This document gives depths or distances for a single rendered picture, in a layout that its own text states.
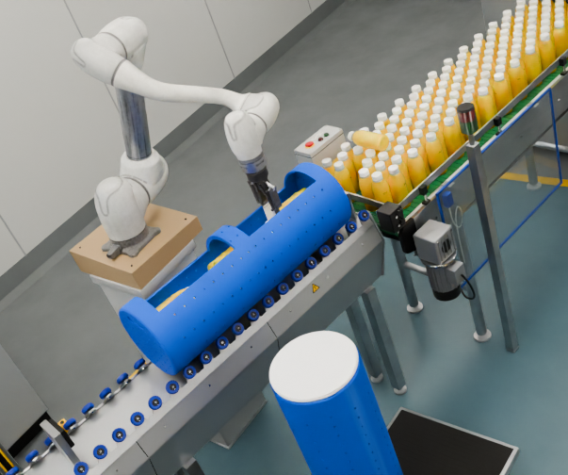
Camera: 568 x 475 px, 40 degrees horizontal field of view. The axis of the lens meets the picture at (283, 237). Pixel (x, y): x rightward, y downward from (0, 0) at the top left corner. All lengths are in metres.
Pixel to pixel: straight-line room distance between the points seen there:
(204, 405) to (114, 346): 1.90
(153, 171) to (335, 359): 1.17
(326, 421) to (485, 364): 1.43
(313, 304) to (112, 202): 0.84
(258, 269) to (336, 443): 0.64
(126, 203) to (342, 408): 1.19
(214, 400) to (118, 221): 0.78
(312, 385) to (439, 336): 1.57
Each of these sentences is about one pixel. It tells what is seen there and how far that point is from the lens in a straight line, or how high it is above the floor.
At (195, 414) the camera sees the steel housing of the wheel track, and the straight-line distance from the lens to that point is 2.69.
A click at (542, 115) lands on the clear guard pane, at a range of 3.54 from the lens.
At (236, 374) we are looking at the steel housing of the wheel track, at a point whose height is 0.84.
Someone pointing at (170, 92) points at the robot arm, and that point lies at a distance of 2.69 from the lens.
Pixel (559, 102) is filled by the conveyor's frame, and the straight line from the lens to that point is 3.73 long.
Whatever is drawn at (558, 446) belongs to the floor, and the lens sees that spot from 3.34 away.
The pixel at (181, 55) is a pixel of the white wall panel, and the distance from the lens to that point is 6.18.
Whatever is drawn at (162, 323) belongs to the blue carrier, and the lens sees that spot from 2.51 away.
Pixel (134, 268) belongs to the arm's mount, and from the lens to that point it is 3.01.
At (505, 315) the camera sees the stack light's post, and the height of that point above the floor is 0.23.
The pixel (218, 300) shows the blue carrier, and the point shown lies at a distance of 2.57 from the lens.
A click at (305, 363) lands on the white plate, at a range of 2.38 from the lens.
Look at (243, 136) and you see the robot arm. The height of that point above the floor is 1.52.
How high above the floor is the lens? 2.68
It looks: 35 degrees down
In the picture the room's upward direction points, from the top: 21 degrees counter-clockwise
